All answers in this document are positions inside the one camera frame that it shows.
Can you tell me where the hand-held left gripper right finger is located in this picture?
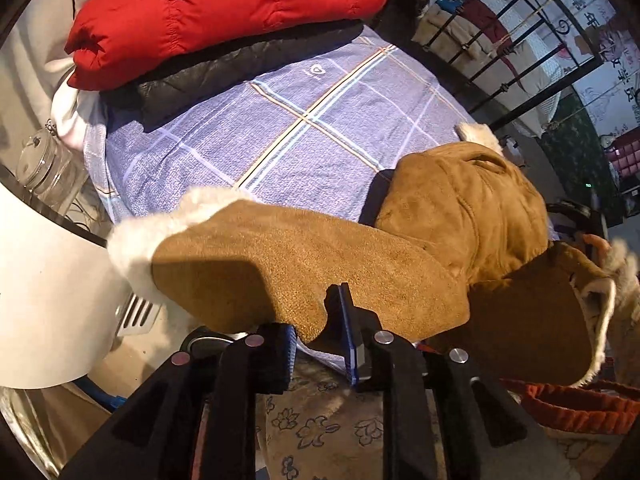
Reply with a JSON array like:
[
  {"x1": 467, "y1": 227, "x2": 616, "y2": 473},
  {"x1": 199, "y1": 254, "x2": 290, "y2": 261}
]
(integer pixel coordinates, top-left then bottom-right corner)
[{"x1": 325, "y1": 282, "x2": 528, "y2": 480}]

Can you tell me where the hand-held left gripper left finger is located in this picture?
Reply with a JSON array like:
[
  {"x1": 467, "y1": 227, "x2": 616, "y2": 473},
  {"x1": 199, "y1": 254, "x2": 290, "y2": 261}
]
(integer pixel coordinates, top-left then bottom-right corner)
[{"x1": 60, "y1": 322, "x2": 298, "y2": 480}]

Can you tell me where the brown suede fur-lined coat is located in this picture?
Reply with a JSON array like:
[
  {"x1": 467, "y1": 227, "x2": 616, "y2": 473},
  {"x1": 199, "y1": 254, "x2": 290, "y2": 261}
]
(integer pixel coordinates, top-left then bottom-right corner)
[{"x1": 107, "y1": 122, "x2": 640, "y2": 391}]

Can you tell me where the person's right hand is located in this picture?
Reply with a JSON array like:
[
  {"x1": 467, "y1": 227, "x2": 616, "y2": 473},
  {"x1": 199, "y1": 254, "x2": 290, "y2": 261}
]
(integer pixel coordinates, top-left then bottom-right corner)
[{"x1": 580, "y1": 232, "x2": 613, "y2": 266}]

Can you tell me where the dark green patterned cloth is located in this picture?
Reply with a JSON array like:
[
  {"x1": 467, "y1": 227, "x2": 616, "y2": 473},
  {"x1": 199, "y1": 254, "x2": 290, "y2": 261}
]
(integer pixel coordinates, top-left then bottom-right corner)
[{"x1": 537, "y1": 100, "x2": 623, "y2": 226}]

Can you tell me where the beige floral mattress cover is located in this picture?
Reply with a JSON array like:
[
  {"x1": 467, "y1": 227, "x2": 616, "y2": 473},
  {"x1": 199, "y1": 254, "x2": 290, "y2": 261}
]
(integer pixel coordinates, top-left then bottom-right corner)
[{"x1": 190, "y1": 360, "x2": 601, "y2": 480}]

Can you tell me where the red knit sweater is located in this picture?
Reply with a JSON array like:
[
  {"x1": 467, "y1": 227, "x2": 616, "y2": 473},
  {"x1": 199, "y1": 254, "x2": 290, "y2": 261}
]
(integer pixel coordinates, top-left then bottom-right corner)
[{"x1": 502, "y1": 377, "x2": 640, "y2": 433}]

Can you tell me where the blue plaid bedsheet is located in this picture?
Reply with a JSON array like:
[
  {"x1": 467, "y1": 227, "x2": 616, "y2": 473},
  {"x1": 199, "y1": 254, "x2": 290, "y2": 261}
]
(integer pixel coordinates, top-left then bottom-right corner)
[{"x1": 82, "y1": 25, "x2": 561, "y2": 378}]

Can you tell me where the beige folded cloth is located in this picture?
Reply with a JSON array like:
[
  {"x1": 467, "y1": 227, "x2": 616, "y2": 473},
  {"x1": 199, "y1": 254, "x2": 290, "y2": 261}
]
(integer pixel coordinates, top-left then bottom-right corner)
[{"x1": 412, "y1": 5, "x2": 506, "y2": 58}]

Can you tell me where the white appliance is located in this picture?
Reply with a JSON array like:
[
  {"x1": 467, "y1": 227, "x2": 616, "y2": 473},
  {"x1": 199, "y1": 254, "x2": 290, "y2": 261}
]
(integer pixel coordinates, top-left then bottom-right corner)
[{"x1": 0, "y1": 180, "x2": 163, "y2": 391}]

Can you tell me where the black quilted jacket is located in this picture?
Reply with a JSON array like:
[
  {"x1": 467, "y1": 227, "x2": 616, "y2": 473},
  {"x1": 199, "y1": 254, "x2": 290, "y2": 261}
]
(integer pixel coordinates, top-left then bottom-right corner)
[{"x1": 102, "y1": 20, "x2": 368, "y2": 133}]

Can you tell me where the glass jar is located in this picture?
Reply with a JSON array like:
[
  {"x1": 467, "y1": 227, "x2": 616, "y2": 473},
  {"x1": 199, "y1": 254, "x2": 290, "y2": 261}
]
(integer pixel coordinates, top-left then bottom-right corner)
[{"x1": 17, "y1": 120, "x2": 88, "y2": 211}]

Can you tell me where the red down jacket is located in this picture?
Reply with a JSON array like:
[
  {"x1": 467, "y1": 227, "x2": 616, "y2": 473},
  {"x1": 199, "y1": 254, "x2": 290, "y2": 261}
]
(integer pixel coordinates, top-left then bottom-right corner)
[{"x1": 64, "y1": 0, "x2": 391, "y2": 92}]

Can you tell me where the white cloth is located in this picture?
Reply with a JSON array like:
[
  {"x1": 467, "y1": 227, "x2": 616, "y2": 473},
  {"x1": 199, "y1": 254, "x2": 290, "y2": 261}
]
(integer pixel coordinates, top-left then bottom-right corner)
[{"x1": 10, "y1": 0, "x2": 131, "y2": 153}]

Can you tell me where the black metal bed frame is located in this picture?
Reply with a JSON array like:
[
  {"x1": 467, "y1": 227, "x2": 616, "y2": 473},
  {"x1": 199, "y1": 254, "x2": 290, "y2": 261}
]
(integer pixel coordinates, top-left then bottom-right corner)
[{"x1": 410, "y1": 0, "x2": 606, "y2": 126}]

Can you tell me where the blue cable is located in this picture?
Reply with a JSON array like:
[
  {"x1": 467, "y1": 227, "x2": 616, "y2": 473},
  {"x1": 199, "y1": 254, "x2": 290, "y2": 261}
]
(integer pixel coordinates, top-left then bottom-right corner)
[{"x1": 75, "y1": 377, "x2": 128, "y2": 413}]

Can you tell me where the wall poster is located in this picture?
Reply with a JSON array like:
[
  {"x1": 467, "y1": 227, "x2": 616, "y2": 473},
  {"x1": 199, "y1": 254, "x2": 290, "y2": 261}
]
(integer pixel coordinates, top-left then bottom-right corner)
[{"x1": 520, "y1": 0, "x2": 640, "y2": 131}]

